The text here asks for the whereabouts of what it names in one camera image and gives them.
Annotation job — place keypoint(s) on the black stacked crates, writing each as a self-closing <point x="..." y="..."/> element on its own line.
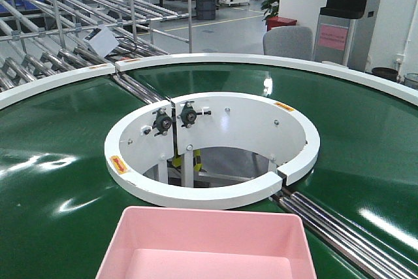
<point x="206" y="9"/>

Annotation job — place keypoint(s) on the pink plastic bin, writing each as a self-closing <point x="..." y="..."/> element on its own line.
<point x="151" y="242"/>

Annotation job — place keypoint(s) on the steel roller rack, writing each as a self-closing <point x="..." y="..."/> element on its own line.
<point x="63" y="47"/>

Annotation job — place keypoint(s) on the steel transfer rollers front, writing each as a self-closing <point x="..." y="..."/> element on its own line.
<point x="361" y="252"/>

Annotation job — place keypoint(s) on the red planter box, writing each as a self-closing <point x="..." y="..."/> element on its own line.
<point x="279" y="21"/>

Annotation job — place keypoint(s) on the grey office chair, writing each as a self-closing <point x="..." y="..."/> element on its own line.
<point x="291" y="41"/>

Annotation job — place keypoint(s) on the grey control box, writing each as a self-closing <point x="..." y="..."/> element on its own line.
<point x="101" y="40"/>

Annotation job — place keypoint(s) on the black grey kiosk machine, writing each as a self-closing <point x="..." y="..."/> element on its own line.
<point x="343" y="34"/>

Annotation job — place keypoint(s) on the white outer conveyor rim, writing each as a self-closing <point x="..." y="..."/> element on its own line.
<point x="30" y="89"/>

